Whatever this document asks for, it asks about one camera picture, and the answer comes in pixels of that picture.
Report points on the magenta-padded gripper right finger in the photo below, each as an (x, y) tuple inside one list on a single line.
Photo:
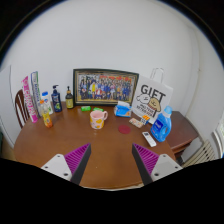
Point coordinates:
[(147, 159)]

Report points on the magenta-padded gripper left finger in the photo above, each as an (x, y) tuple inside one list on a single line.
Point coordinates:
[(76, 159)]

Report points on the orange juice bottle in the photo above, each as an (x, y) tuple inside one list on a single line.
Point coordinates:
[(47, 119)]

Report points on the white remote control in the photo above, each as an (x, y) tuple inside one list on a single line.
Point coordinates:
[(149, 139)]

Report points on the blue detergent bottle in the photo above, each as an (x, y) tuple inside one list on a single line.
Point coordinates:
[(161, 128)]

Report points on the flat round red coaster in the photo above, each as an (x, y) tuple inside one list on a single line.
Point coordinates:
[(124, 129)]

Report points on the small patterned card box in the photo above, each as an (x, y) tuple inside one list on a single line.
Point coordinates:
[(135, 122)]

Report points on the pink mug with yellow prints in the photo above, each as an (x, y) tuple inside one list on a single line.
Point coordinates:
[(97, 121)]

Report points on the white radiator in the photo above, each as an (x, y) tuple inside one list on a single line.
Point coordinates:
[(200, 155)]

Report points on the blue tissue pack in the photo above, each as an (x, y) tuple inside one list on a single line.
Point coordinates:
[(122, 110)]

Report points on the brown pump bottle yellow label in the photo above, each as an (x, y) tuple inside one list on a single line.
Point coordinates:
[(69, 101)]

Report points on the dark blue pump bottle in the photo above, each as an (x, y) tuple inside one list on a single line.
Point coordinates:
[(56, 101)]

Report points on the white printed gift bag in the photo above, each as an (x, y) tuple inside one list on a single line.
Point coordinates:
[(151, 98)]

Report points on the white bottle with blue cap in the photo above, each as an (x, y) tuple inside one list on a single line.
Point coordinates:
[(47, 99)]

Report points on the dark wooden chair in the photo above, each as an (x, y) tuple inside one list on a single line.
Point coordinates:
[(20, 110)]

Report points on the pink shuttlecock tube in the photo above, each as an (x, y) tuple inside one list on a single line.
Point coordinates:
[(29, 100)]

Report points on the framed group picture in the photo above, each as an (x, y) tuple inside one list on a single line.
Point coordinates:
[(105, 87)]

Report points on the white and blue shuttlecock tube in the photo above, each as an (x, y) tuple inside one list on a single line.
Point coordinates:
[(35, 90)]

